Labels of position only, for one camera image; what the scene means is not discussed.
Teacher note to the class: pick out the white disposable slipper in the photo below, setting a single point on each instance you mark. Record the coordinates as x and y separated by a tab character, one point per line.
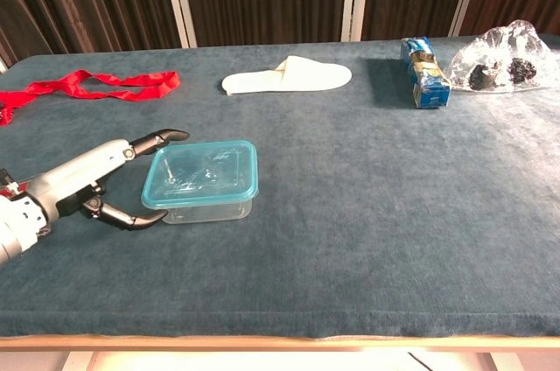
306	78

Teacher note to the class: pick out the blue grey table cloth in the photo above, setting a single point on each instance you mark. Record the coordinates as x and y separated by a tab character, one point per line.
306	266

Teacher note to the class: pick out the clear plastic container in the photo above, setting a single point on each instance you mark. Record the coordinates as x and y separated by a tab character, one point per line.
205	214

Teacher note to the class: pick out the clear plastic bag dark contents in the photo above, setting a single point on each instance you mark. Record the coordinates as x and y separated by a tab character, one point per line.
494	60

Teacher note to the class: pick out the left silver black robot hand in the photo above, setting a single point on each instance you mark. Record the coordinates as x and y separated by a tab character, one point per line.
74	178

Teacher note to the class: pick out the blue cookie package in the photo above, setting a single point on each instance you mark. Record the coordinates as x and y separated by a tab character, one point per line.
431	82

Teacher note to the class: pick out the clear container with teal lid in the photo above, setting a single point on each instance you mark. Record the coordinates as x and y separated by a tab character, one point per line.
201	174

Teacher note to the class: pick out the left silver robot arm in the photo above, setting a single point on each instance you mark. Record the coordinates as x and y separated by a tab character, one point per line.
13	235

